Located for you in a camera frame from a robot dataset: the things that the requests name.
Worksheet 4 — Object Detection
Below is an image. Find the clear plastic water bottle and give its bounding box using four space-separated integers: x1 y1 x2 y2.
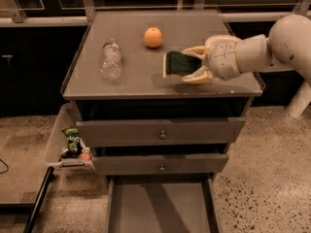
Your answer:
100 39 121 81

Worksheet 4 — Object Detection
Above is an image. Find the black pole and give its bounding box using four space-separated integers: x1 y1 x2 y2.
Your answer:
23 166 54 233

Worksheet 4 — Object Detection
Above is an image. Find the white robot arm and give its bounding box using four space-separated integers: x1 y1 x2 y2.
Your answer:
183 15 311 118

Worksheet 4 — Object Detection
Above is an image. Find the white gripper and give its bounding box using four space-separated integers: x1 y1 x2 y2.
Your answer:
182 41 241 84

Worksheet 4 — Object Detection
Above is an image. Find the grey top drawer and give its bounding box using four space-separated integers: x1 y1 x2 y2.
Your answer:
76 117 245 148

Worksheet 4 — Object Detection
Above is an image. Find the grey bottom drawer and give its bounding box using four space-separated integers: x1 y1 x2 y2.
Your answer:
105 175 223 233

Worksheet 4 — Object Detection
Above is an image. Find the grey middle drawer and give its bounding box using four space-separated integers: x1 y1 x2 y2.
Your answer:
93 153 228 176

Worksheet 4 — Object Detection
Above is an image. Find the orange fruit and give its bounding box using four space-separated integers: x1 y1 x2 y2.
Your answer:
144 27 162 49

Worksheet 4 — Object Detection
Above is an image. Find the grey drawer cabinet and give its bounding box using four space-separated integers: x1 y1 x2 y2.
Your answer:
60 9 266 180

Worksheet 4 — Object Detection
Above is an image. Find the white paper bowl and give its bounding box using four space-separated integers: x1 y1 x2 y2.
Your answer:
205 35 241 47

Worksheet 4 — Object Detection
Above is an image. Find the green yellow sponge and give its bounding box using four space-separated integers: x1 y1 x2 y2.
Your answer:
162 51 201 78

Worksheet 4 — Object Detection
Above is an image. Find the grey drawer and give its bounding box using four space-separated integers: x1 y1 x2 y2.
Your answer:
105 175 223 233
93 153 228 176
76 117 245 148

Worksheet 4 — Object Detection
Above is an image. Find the green chip bag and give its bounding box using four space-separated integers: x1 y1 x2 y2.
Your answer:
61 127 82 158

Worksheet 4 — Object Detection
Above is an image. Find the red apple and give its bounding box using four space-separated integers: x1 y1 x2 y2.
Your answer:
79 151 92 161

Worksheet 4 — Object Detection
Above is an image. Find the black cable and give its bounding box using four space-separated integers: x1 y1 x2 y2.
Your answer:
0 158 10 175

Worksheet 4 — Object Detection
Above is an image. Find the clear plastic side bin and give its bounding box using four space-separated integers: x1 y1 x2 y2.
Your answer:
45 103 94 173

